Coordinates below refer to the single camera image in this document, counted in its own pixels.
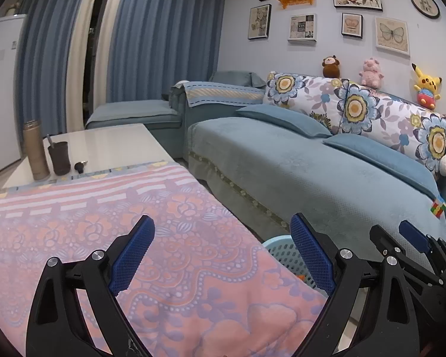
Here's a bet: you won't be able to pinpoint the blue-grey sofa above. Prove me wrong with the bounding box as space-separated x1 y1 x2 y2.
85 71 446 268

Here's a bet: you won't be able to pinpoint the butterfly picture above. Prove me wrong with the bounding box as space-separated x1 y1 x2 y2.
374 16 410 57

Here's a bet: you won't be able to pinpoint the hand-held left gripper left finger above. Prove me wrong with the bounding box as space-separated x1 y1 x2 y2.
25 215 156 357

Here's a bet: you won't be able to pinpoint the white canvas picture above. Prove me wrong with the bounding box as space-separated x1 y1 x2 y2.
288 14 318 46

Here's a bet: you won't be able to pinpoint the yellow plush toy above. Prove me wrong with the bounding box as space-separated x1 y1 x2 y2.
411 63 443 111

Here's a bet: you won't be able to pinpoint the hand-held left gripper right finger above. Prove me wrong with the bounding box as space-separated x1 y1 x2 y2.
290 213 422 357

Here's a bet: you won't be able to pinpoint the blue curtain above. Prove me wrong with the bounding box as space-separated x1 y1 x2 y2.
109 0 228 105
14 0 94 135

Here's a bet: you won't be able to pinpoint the blue pillow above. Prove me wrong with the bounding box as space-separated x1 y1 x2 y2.
321 134 444 198
235 104 334 139

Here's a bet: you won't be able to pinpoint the round framed picture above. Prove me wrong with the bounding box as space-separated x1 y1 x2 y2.
409 0 441 19

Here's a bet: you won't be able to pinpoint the brown monkey plush toy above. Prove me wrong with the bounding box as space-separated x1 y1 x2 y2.
322 55 341 79

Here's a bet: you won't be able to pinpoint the pink patterned tablecloth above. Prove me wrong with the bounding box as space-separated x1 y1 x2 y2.
0 161 329 357

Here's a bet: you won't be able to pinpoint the dark brown cup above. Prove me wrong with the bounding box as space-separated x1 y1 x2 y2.
46 134 72 176

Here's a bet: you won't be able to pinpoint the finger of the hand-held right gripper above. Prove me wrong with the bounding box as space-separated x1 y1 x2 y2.
369 224 446 306
399 220 446 288

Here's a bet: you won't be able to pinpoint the light blue plastic basket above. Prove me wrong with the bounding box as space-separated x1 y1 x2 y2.
262 236 329 299

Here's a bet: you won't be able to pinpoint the gold thermos flask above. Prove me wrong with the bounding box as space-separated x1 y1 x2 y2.
22 119 50 181

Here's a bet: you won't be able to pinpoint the black framed cartoon picture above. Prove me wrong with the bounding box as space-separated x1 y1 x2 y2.
247 4 272 41

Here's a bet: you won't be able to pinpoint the pink pig plush toy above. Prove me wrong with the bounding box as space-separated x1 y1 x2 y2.
358 57 385 90

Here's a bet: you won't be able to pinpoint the floral sofa back cushions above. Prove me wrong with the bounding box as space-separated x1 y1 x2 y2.
263 72 446 175

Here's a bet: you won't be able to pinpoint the white refrigerator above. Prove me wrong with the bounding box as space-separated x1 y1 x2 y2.
0 14 29 175

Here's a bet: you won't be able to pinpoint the cream curtain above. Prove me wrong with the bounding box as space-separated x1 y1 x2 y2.
65 0 114 131

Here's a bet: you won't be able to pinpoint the black framed crown picture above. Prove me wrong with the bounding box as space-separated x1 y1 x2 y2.
341 12 364 39

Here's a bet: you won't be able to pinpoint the striped sofa armrest towel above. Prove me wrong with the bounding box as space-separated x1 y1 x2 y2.
181 81 265 108

